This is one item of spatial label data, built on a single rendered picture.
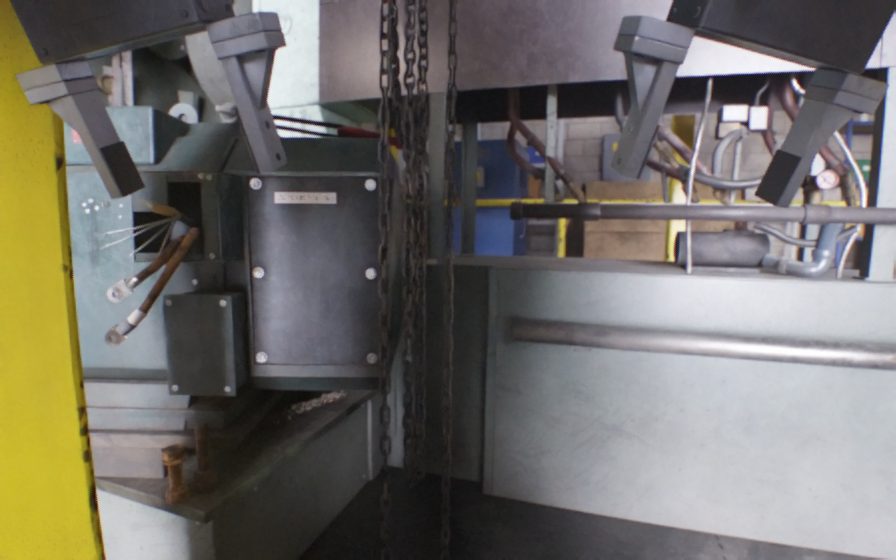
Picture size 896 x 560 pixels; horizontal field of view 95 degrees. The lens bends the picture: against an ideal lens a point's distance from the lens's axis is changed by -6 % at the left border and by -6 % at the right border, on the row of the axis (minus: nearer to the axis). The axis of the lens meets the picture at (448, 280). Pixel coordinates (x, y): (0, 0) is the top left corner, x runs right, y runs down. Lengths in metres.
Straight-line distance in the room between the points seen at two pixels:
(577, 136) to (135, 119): 5.51
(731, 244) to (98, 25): 1.16
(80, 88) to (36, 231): 0.12
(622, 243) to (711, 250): 2.73
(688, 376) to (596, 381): 0.20
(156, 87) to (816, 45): 1.62
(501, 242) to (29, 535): 3.47
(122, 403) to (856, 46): 0.97
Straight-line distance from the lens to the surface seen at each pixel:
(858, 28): 0.41
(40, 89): 0.45
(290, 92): 1.48
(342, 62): 1.36
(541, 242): 5.93
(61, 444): 0.50
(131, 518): 0.99
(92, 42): 0.40
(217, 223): 0.69
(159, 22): 0.36
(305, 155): 0.76
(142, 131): 0.84
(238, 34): 0.35
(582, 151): 5.98
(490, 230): 3.73
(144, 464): 0.88
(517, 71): 1.18
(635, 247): 3.91
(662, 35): 0.34
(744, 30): 0.36
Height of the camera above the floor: 0.69
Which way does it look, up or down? 7 degrees down
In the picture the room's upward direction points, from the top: 1 degrees clockwise
